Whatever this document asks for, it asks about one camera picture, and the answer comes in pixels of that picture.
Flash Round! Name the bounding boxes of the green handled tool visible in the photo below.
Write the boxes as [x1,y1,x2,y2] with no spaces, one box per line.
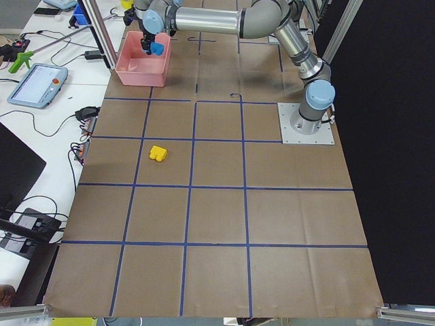
[8,51,34,73]

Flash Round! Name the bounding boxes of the yellow toy block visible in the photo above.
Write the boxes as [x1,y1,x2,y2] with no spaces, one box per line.
[149,145,168,162]

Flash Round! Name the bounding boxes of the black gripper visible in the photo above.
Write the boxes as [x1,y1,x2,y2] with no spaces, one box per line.
[141,31,155,54]

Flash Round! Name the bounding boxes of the pink plastic box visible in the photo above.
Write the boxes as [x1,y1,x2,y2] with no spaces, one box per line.
[116,31,171,87]

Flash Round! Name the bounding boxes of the teach pendant tablet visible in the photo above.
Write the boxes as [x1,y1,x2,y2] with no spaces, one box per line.
[7,63,69,109]

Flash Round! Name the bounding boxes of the black power adapter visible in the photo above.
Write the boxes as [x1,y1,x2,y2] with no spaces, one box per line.
[84,50,103,60]

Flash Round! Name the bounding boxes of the aluminium frame post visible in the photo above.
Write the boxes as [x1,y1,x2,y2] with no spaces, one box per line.
[77,0,118,70]

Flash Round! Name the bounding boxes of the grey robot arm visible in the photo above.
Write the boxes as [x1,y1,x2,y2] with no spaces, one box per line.
[123,0,336,135]

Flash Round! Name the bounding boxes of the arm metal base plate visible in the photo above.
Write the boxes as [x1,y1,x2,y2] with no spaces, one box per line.
[277,103,335,145]

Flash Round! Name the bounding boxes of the blue toy block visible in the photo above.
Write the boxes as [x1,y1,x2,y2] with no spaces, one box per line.
[150,42,164,56]

